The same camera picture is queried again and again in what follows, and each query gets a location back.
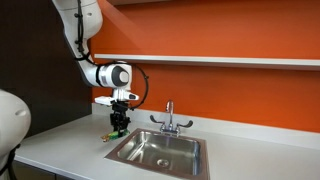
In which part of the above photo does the dark wood cabinet panel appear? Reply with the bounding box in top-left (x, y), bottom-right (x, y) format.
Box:
top-left (0, 0), bottom-right (94, 138)

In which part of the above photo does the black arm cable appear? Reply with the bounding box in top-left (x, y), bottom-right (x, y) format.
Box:
top-left (73, 0), bottom-right (150, 111)

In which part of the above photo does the white counter backsplash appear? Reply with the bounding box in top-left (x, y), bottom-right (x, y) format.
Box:
top-left (91, 102), bottom-right (320, 151)

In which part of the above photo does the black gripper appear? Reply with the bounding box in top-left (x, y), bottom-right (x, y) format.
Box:
top-left (110, 101), bottom-right (132, 134)

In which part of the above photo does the white wall shelf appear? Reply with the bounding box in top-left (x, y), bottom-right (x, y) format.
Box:
top-left (93, 53), bottom-right (320, 72)

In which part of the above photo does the chrome two-handle faucet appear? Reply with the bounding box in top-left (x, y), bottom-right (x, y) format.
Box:
top-left (149, 99), bottom-right (194, 136)

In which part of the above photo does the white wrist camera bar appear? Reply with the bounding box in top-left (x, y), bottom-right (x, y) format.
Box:
top-left (94, 95), bottom-right (116, 107)

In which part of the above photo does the thick black base cable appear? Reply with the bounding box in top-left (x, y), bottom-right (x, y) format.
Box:
top-left (0, 144), bottom-right (22, 180)

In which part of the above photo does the stainless steel sink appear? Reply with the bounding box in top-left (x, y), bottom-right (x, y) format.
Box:
top-left (104, 127), bottom-right (211, 180)

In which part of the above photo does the green granola bar packet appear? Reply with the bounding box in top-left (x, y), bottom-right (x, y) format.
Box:
top-left (101, 129), bottom-right (130, 143)

